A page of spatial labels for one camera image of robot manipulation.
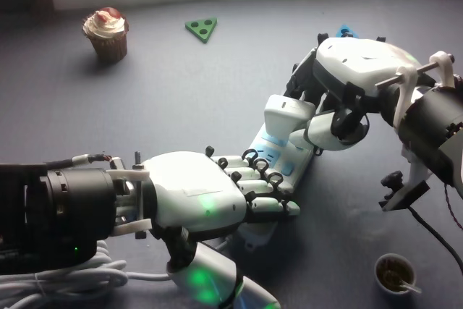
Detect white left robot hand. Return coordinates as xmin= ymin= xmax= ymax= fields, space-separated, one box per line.
xmin=143 ymin=145 xmax=302 ymax=309

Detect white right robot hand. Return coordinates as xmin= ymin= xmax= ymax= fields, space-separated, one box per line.
xmin=284 ymin=33 xmax=422 ymax=153

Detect white power strip blue sockets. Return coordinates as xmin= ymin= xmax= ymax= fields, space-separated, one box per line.
xmin=224 ymin=123 xmax=321 ymax=253

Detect white charger block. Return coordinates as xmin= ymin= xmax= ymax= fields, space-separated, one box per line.
xmin=263 ymin=93 xmax=316 ymax=140

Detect blue triangle block three holes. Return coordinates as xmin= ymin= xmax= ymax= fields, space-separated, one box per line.
xmin=335 ymin=24 xmax=362 ymax=40

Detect grey table cloth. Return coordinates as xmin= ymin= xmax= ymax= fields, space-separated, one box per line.
xmin=0 ymin=0 xmax=463 ymax=309

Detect green triangle block three holes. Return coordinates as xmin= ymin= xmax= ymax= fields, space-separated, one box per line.
xmin=184 ymin=17 xmax=219 ymax=44

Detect toy chocolate cupcake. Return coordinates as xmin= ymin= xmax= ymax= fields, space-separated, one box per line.
xmin=82 ymin=7 xmax=130 ymax=64

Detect small white cup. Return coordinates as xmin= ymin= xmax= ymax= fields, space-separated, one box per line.
xmin=374 ymin=253 xmax=416 ymax=297

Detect small white spoon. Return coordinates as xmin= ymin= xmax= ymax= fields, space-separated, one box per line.
xmin=392 ymin=279 xmax=422 ymax=295

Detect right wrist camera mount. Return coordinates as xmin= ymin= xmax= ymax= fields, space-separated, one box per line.
xmin=378 ymin=170 xmax=431 ymax=213

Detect grey power strip cable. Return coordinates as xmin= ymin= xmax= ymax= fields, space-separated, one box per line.
xmin=0 ymin=239 xmax=174 ymax=309

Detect black camera cable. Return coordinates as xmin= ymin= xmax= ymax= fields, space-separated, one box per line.
xmin=407 ymin=206 xmax=463 ymax=274

